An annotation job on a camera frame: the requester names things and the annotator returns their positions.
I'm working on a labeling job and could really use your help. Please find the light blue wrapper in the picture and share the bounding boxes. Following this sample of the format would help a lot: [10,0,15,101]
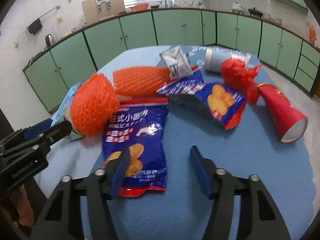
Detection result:
[51,82,82,141]

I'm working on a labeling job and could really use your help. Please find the orange foam net ball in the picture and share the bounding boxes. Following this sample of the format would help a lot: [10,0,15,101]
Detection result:
[71,73,120,137]

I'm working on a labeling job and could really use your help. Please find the orange foam net sleeve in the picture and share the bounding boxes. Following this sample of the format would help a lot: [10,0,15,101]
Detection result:
[113,66,170,97]

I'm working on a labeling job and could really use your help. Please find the red paper cup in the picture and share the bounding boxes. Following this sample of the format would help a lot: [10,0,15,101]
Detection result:
[258,83,308,144]

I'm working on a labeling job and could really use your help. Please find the torn blue biscuit bag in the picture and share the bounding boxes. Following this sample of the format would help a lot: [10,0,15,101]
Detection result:
[157,66,247,130]

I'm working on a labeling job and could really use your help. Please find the crushed milk carton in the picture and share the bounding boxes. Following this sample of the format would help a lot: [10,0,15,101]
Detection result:
[160,46,193,80]

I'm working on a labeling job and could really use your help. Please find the red plastic bag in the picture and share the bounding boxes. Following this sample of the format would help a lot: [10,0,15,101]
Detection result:
[221,58,262,104]

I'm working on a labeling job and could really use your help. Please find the blue paper cup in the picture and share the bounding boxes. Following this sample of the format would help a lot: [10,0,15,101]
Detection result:
[204,47,252,74]

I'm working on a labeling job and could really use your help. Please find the person's left hand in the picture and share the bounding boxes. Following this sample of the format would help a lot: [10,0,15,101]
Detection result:
[10,185,34,226]

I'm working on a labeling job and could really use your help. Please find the green lower cabinets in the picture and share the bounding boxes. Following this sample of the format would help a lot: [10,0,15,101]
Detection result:
[23,9,319,112]

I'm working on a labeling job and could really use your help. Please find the blue table mat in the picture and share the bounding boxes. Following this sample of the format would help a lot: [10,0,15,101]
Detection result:
[35,46,319,239]

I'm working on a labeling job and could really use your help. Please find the electric kettle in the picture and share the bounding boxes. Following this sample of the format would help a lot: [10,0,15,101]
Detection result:
[45,34,56,48]

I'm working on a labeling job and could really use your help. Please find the cardboard box with scale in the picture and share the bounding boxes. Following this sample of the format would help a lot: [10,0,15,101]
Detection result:
[81,0,125,25]

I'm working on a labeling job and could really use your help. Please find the red basin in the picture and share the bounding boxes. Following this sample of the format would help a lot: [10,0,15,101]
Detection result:
[130,3,149,11]

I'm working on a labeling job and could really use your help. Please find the orange thermos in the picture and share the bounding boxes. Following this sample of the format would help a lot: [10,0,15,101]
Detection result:
[309,25,317,46]

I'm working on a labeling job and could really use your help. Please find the black wok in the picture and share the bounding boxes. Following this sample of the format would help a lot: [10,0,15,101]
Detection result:
[248,7,264,18]

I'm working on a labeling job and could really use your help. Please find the white pot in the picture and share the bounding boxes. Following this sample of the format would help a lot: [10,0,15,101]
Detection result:
[232,2,243,14]

